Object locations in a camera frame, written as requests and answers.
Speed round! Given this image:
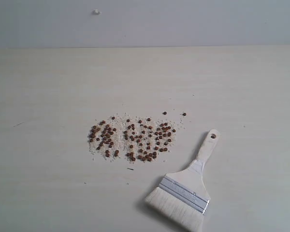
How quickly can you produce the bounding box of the white wooden paint brush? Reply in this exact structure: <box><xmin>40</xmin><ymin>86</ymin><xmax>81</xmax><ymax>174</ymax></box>
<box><xmin>145</xmin><ymin>129</ymin><xmax>220</xmax><ymax>232</ymax></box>

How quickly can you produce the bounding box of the pile of brown pellets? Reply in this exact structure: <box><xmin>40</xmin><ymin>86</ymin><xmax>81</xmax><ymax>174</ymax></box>
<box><xmin>87</xmin><ymin>115</ymin><xmax>177</xmax><ymax>163</ymax></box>

